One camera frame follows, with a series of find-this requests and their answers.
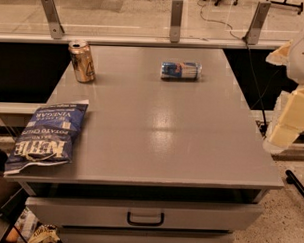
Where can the lower grey drawer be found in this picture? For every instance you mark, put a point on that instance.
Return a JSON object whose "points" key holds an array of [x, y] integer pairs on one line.
{"points": [[141, 236]]}

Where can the gold beverage can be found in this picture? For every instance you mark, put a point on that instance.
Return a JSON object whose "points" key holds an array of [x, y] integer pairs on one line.
{"points": [[82, 61]]}

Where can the left metal glass bracket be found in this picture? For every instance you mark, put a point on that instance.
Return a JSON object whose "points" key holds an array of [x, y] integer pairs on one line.
{"points": [[55, 28]]}

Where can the blue kettle chips bag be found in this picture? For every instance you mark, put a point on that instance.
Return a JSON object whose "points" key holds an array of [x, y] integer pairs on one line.
{"points": [[48, 138]]}

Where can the snack items under table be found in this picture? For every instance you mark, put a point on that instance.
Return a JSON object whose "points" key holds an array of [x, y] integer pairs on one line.
{"points": [[28, 229]]}

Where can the metal glass bracket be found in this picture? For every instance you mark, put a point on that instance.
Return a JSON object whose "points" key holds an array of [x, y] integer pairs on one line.
{"points": [[176, 19], [55, 28], [253, 33]]}

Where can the grey drawer with black handle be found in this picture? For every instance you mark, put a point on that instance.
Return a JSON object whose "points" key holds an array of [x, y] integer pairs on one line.
{"points": [[100, 213]]}

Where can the blue silver redbull can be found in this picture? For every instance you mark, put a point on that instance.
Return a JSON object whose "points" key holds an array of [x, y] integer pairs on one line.
{"points": [[177, 70]]}

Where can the right metal glass bracket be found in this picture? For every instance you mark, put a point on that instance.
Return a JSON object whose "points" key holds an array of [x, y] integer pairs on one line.
{"points": [[253, 33]]}

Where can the black stand leg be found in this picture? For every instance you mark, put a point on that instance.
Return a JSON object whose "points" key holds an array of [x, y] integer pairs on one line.
{"points": [[291, 178]]}

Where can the middle metal glass bracket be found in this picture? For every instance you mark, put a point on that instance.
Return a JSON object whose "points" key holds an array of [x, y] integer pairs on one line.
{"points": [[176, 19]]}

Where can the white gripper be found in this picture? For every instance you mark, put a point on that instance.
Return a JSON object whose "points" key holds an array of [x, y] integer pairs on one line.
{"points": [[302, 65]]}

